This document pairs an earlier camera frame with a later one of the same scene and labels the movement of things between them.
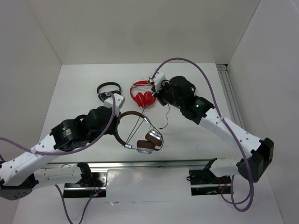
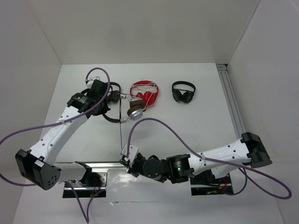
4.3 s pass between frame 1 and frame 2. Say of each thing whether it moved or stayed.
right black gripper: moved
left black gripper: moved
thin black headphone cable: moved
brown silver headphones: moved
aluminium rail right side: stayed
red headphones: stayed
